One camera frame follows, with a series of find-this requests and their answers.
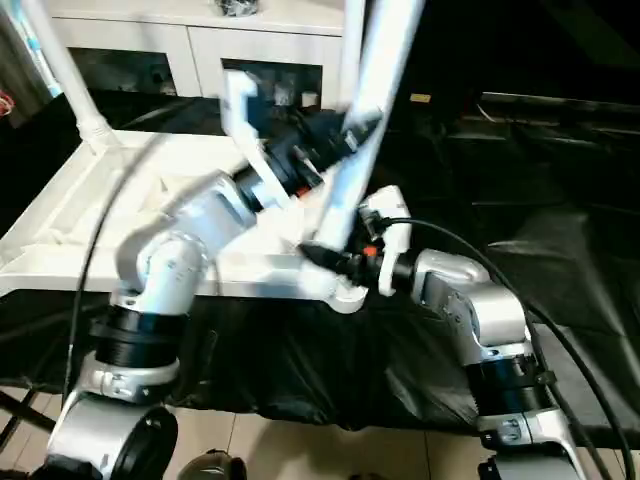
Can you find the white plastic table leg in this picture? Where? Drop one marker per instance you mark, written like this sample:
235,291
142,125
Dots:
370,100
70,80
352,50

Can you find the white plastic table top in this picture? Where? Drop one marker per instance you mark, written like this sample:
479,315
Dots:
60,230

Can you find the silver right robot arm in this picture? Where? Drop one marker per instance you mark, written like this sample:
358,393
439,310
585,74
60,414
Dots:
480,305

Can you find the small yellow tag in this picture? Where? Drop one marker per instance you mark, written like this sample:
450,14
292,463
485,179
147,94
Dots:
421,99

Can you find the black mat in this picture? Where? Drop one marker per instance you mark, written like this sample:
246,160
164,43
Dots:
400,370

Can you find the white cabinet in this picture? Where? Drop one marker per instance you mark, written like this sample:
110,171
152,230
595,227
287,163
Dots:
200,40

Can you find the grey object on cabinet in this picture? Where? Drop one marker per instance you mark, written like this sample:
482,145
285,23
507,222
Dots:
240,8

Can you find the grey robot foot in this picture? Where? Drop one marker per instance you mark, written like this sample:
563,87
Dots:
212,468

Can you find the light blue plastic pack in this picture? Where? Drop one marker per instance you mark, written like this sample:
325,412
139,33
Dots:
35,60

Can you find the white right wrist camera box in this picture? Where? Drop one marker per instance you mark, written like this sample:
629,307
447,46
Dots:
388,225

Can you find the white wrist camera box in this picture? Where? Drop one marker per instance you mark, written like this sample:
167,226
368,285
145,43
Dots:
388,225
240,110

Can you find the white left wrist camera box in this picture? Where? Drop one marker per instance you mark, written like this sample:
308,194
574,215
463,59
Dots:
240,110

